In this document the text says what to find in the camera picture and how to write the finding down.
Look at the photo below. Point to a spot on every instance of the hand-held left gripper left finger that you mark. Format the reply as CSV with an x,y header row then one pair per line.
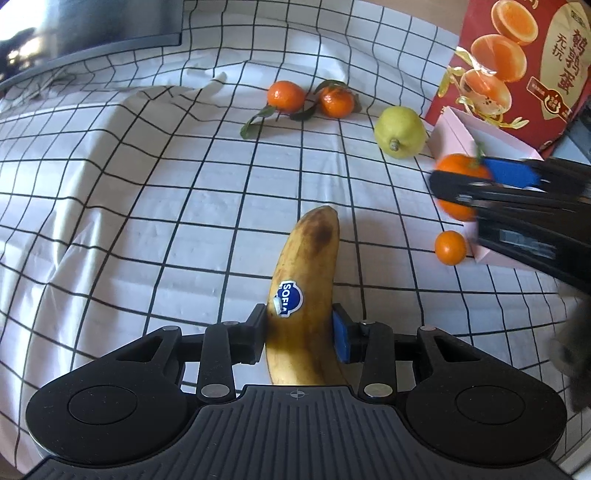
x,y
251,337

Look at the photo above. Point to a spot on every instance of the red snack bag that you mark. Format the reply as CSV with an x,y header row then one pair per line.
x,y
568,55

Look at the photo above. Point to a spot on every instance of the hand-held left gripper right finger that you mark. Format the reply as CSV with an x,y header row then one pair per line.
x,y
340,334

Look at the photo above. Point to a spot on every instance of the small tangerine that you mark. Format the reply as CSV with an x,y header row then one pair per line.
x,y
451,248

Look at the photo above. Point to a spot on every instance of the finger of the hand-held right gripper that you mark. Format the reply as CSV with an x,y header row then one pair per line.
x,y
512,173
455,189

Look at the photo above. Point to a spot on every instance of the tangerine with leaf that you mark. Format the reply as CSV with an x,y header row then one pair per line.
x,y
461,165

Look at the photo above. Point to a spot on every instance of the yellow-green pear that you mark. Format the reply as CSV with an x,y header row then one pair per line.
x,y
400,131

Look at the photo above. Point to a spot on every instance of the tangerine with leaves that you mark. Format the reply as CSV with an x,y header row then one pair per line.
x,y
338,101
286,96

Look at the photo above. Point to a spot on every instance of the person's right forearm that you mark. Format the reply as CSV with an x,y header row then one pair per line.
x,y
575,350

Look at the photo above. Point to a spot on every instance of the spotted yellow banana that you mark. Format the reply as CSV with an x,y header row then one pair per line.
x,y
304,258

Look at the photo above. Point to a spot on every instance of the black grid white tablecloth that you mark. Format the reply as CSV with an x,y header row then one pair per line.
x,y
138,207

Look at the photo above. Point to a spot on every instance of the wide dark monitor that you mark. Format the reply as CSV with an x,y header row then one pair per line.
x,y
92,23

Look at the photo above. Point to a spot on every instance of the pink cardboard box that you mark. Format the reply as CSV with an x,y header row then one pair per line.
x,y
457,134

